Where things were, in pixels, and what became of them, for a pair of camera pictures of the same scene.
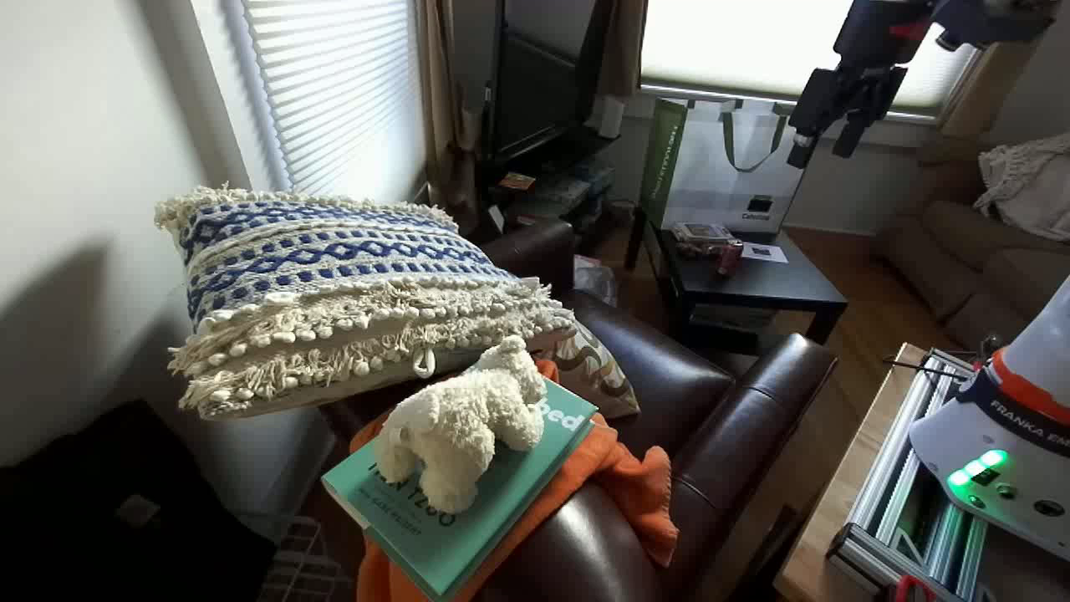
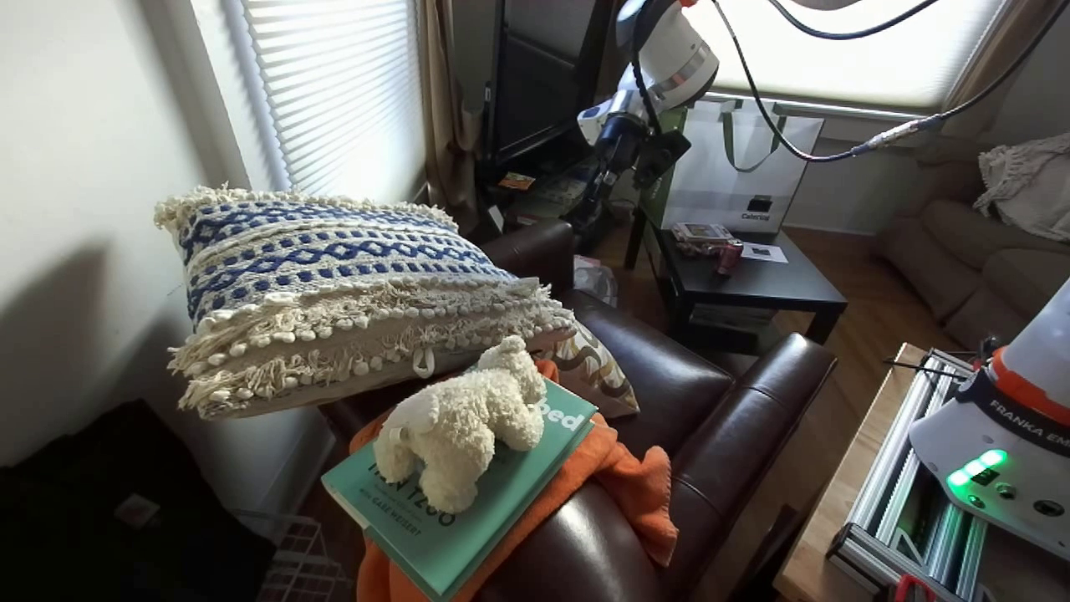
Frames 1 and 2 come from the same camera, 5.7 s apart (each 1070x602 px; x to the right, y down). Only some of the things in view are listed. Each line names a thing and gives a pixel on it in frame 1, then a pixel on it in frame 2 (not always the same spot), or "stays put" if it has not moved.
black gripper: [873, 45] → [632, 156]
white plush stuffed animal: [441, 437] stays put
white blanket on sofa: [1029, 187] stays put
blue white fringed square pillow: [293, 291] stays put
